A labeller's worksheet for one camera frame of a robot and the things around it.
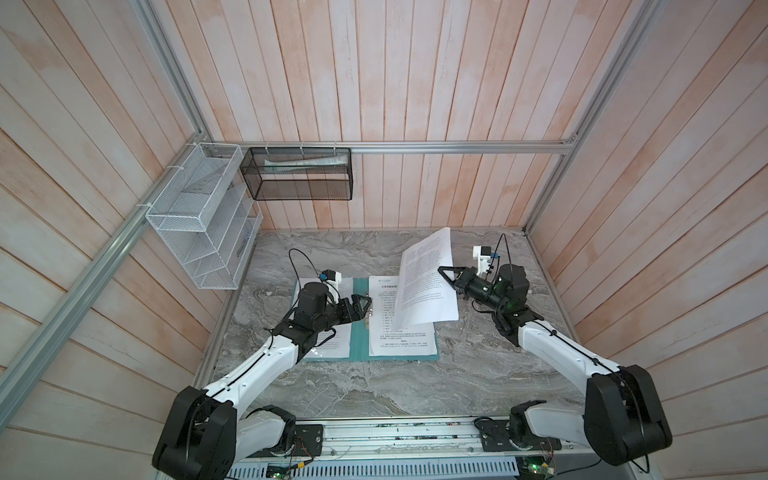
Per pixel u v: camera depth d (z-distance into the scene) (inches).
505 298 25.3
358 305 28.9
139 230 25.2
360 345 35.3
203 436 15.8
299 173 41.0
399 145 38.3
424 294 30.8
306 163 35.6
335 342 35.7
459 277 29.3
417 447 28.8
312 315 25.0
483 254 29.9
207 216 28.2
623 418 16.3
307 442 28.8
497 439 28.7
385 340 35.6
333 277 30.0
